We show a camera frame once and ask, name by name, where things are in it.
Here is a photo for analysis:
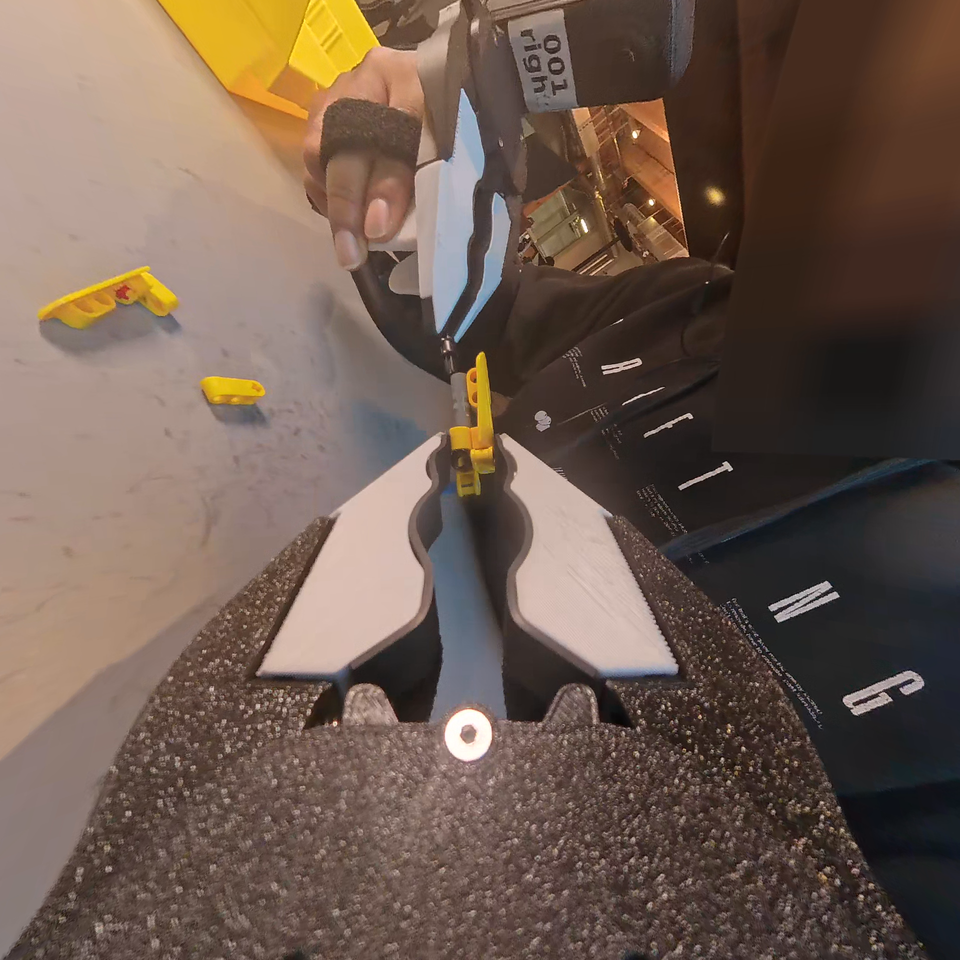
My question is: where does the yellow bin with loose parts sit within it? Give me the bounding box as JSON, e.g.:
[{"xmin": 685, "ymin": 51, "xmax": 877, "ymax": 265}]
[{"xmin": 157, "ymin": 0, "xmax": 384, "ymax": 121}]

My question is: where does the person's right forearm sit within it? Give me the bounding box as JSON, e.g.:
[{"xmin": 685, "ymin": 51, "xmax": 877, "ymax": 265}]
[{"xmin": 358, "ymin": 0, "xmax": 481, "ymax": 55}]

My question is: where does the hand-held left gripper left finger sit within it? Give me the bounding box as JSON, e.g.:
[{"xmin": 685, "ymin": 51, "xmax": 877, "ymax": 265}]
[{"xmin": 257, "ymin": 432, "xmax": 445, "ymax": 680}]

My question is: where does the person's black hoodie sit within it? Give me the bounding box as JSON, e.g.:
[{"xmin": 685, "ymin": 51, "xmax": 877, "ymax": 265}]
[{"xmin": 465, "ymin": 255, "xmax": 960, "ymax": 960}]

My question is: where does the yellow angled toy beam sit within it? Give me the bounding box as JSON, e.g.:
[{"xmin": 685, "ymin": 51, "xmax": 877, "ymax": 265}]
[{"xmin": 37, "ymin": 266, "xmax": 180, "ymax": 330}]

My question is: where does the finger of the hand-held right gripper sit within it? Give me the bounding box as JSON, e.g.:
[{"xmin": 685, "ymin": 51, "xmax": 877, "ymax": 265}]
[
  {"xmin": 448, "ymin": 146, "xmax": 520, "ymax": 344},
  {"xmin": 414, "ymin": 88, "xmax": 485, "ymax": 335}
]

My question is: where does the yellow toy actuator assembly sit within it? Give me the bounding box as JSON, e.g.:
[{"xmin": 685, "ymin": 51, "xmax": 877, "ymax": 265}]
[{"xmin": 441, "ymin": 337, "xmax": 499, "ymax": 498}]

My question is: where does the small yellow toy beam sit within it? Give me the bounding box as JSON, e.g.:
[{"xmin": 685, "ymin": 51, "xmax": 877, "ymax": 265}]
[{"xmin": 201, "ymin": 376, "xmax": 265, "ymax": 406}]

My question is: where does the person's right hand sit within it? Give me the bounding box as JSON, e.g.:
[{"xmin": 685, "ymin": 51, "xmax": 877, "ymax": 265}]
[{"xmin": 303, "ymin": 48, "xmax": 425, "ymax": 273}]

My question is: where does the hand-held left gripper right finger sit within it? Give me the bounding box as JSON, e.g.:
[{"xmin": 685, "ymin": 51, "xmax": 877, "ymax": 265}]
[{"xmin": 498, "ymin": 432, "xmax": 680, "ymax": 680}]

